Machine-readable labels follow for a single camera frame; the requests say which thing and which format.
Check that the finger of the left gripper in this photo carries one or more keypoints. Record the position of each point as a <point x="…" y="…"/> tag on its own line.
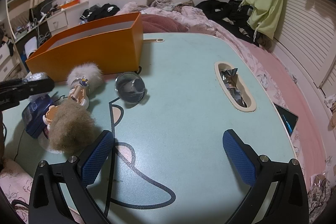
<point x="21" y="89"/>

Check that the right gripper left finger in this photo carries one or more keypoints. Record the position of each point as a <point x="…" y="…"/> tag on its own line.
<point x="47" y="202"/>

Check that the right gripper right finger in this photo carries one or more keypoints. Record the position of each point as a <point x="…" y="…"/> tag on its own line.
<point x="289" y="203"/>

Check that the clear plastic bag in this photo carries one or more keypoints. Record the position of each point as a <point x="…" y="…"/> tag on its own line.
<point x="35" y="77"/>

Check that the brown fur pompom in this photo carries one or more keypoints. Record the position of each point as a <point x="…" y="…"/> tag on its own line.
<point x="72" y="128"/>

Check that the cartoon figure keychain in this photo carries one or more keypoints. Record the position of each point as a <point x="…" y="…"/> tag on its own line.
<point x="78" y="94"/>

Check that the white fur pompom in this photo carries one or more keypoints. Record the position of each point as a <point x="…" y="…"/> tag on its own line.
<point x="88" y="70"/>

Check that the orange cardboard box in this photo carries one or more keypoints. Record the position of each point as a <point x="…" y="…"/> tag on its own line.
<point x="114" y="44"/>

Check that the white rolled paper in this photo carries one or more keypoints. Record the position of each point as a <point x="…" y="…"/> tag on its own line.
<point x="31" y="46"/>

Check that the smartphone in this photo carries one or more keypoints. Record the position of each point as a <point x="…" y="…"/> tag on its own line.
<point x="289" y="119"/>

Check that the white bedside drawer cabinet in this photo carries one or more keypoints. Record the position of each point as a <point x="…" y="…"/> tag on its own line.
<point x="66" y="18"/>

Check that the green cartoon folding table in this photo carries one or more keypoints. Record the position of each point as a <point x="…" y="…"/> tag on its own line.
<point x="174" y="168"/>

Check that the white wardrobe shelving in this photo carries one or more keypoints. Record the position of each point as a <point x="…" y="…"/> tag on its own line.
<point x="16" y="17"/>

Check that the orange tissue box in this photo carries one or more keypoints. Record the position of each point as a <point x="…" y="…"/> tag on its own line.
<point x="69" y="3"/>

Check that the black clothes pile left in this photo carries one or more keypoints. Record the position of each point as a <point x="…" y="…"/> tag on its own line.
<point x="96" y="12"/>

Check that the black clothes pile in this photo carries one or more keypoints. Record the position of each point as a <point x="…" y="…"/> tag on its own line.
<point x="230" y="16"/>
<point x="96" y="12"/>

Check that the crumpled foil wrapper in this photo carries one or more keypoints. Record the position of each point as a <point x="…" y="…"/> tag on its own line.
<point x="227" y="77"/>

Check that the pink floral duvet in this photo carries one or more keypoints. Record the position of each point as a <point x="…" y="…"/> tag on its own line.
<point x="195" y="21"/>

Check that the red cushion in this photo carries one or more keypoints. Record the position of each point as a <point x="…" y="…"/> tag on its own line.
<point x="159" y="24"/>

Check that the beige knitted blanket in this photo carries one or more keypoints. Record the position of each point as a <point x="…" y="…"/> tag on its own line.
<point x="169" y="5"/>

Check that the black clothes pile right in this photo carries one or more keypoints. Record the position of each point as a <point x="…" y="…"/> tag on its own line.
<point x="230" y="16"/>

